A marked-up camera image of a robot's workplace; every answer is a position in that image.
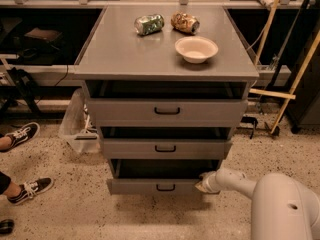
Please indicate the crushed brown soda can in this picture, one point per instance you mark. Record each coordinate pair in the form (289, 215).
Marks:
(185, 23)

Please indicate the grey middle drawer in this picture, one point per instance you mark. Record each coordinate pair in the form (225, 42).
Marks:
(165, 149)

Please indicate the grey top drawer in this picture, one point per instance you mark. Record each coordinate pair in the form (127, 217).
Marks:
(166, 113)

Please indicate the clear plastic bag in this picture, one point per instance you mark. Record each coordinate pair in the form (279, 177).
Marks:
(76, 127)

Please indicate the black white sneaker lower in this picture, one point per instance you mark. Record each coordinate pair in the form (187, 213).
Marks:
(29, 190)

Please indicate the black folding stand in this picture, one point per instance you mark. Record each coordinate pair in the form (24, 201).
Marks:
(21, 88)

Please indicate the grey drawer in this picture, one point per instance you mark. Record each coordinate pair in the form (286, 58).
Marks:
(165, 149)
(158, 177)
(166, 113)

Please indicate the grey bottom drawer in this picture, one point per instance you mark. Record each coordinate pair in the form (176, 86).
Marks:
(158, 177)

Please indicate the black white sneaker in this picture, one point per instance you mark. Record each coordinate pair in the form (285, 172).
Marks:
(29, 190)
(18, 137)

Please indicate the black white sneaker upper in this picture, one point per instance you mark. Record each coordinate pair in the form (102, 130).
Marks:
(18, 137)

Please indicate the crushed green soda can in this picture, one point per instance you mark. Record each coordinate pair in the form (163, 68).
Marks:
(149, 24)

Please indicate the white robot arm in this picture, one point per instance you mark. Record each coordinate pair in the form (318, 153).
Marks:
(282, 208)

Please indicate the white paper bowl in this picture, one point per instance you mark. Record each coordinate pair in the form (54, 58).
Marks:
(196, 49)

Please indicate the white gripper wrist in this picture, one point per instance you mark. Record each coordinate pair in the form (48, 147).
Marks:
(211, 183)

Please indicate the brown box on shelf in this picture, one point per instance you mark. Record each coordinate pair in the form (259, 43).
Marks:
(43, 35)

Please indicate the black floor clamp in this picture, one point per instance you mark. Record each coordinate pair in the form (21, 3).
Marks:
(249, 123)

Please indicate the grey drawer cabinet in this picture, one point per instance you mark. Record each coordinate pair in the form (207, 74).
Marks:
(119, 64)

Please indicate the black shoe tip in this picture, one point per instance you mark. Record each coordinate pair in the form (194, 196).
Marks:
(6, 226)

